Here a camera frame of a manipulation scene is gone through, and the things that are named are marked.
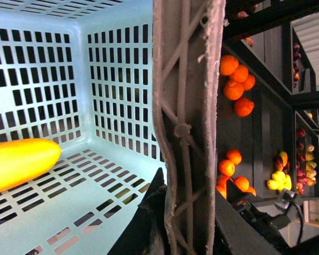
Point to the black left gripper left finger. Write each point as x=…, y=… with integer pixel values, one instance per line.
x=146, y=233

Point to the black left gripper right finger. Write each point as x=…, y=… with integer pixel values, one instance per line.
x=239, y=236

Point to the yellow mango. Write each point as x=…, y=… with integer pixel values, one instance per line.
x=26, y=159

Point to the light blue plastic basket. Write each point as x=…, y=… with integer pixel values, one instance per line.
x=78, y=73

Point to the brown basket handle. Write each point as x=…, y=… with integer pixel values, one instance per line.
x=187, y=42

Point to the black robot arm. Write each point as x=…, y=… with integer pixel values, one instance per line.
x=264, y=224

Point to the orange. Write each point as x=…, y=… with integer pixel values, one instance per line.
x=234, y=155
x=242, y=183
x=233, y=90
x=227, y=168
x=243, y=107
x=228, y=65

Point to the black fruit display shelf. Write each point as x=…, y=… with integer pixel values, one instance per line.
x=262, y=36

